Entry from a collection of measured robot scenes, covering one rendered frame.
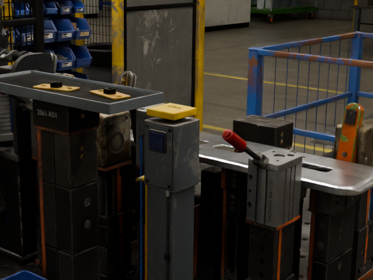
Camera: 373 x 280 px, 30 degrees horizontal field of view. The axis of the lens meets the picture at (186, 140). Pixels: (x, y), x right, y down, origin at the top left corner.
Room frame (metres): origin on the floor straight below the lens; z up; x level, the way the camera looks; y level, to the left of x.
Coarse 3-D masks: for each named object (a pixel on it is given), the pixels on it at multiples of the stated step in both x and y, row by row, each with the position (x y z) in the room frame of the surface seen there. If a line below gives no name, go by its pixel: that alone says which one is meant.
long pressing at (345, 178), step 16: (208, 144) 1.49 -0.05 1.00; (224, 144) 1.49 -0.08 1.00; (256, 144) 1.49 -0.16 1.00; (208, 160) 1.37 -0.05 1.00; (224, 160) 1.35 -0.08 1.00; (240, 160) 1.37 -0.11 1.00; (304, 160) 1.37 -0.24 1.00; (320, 160) 1.37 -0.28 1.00; (336, 160) 1.38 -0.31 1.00; (304, 176) 1.26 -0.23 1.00; (320, 176) 1.27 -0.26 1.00; (336, 176) 1.27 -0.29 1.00; (352, 176) 1.27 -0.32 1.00; (368, 176) 1.27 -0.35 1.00; (336, 192) 1.19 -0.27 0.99; (352, 192) 1.19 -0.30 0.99
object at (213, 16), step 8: (208, 0) 13.45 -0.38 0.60; (216, 0) 13.65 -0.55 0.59; (224, 0) 13.85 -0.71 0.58; (232, 0) 14.05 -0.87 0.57; (240, 0) 14.28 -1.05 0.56; (248, 0) 14.49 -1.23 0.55; (208, 8) 13.45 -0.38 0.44; (216, 8) 13.66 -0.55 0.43; (224, 8) 13.85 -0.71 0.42; (232, 8) 14.06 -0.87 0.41; (240, 8) 14.28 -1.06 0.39; (248, 8) 14.50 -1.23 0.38; (208, 16) 13.45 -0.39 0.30; (216, 16) 13.66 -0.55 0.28; (224, 16) 13.86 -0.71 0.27; (232, 16) 14.06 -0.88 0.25; (240, 16) 14.29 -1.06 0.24; (248, 16) 14.51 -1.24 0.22; (208, 24) 13.46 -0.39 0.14; (216, 24) 13.68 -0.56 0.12; (224, 24) 13.88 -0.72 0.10; (232, 24) 14.12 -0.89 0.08; (240, 24) 14.35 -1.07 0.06; (248, 24) 14.57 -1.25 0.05
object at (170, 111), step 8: (168, 104) 1.15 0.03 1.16; (176, 104) 1.15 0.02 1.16; (152, 112) 1.11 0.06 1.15; (160, 112) 1.10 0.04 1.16; (168, 112) 1.09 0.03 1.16; (176, 112) 1.09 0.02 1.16; (184, 112) 1.10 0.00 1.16; (192, 112) 1.12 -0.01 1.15; (168, 120) 1.11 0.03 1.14; (176, 120) 1.11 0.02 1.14
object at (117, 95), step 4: (104, 88) 1.22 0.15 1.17; (108, 88) 1.23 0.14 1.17; (112, 88) 1.22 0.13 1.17; (92, 92) 1.23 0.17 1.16; (96, 92) 1.23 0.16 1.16; (100, 92) 1.23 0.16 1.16; (104, 92) 1.22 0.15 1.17; (108, 92) 1.21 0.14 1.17; (112, 92) 1.22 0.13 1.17; (116, 92) 1.23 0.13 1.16; (104, 96) 1.20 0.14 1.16; (108, 96) 1.20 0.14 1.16; (112, 96) 1.20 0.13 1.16; (116, 96) 1.20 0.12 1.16; (120, 96) 1.20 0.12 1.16; (124, 96) 1.20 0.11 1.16; (128, 96) 1.20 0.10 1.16
